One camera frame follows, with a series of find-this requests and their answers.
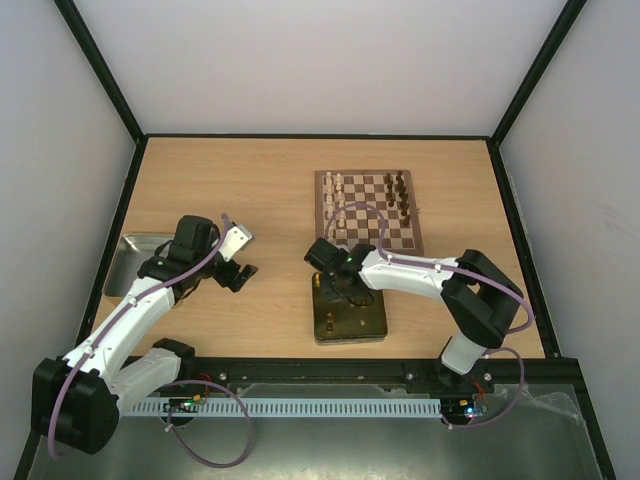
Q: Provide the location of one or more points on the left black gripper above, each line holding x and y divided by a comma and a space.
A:
226, 279

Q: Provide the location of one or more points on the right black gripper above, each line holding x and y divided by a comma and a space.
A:
338, 288

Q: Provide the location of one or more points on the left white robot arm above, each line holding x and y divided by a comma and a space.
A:
79, 397

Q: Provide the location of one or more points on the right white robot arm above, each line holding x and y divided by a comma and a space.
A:
480, 298

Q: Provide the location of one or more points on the dark chess pieces in tin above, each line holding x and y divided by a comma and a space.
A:
330, 323

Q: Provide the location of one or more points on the wooden chess board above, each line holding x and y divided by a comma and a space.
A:
367, 217

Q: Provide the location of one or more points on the dark chess pieces on board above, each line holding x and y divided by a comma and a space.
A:
397, 197

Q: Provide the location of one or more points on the gold metal tin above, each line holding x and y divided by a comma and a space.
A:
353, 324

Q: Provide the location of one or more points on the silver metal tray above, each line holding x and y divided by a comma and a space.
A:
131, 251

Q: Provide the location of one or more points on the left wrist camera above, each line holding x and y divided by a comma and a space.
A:
236, 239

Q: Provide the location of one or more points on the white slotted cable duct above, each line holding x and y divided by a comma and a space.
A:
291, 408

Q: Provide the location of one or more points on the metal base plate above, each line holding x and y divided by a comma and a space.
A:
531, 433

